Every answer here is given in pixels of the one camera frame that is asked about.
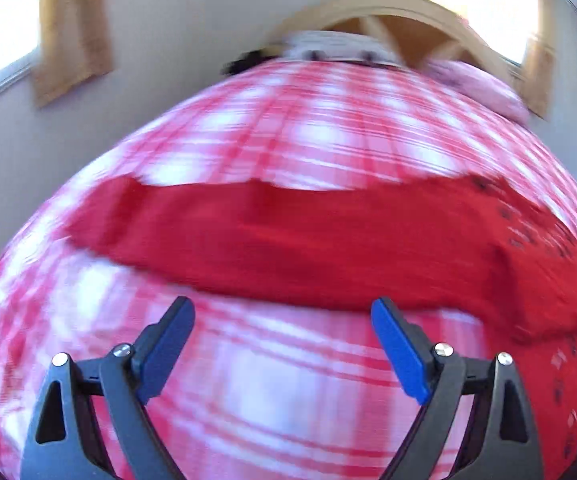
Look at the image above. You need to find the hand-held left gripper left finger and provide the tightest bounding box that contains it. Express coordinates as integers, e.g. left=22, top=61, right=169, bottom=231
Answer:
left=20, top=296, right=196, bottom=480

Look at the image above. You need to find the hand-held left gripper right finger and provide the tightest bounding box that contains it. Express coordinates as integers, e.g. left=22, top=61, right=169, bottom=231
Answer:
left=371, top=297, right=544, bottom=480

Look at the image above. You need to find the red knit sweater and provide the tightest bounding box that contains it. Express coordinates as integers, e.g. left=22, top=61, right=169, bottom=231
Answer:
left=66, top=172, right=577, bottom=466

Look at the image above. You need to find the red white plaid blanket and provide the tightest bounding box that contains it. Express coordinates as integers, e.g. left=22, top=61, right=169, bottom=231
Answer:
left=0, top=57, right=577, bottom=480

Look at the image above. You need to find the pink crumpled cloth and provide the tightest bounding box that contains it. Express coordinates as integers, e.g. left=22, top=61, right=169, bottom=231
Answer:
left=425, top=57, right=529, bottom=123

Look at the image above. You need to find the black object beside pillow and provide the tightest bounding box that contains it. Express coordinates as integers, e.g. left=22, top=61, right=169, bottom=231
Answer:
left=223, top=50, right=275, bottom=76

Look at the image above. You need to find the white circle patterned pillow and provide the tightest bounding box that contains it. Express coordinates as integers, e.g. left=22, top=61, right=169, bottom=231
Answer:
left=273, top=30, right=399, bottom=68

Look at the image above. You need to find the cream wooden bed headboard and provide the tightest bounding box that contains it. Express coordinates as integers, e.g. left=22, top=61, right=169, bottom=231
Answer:
left=268, top=0, right=514, bottom=91

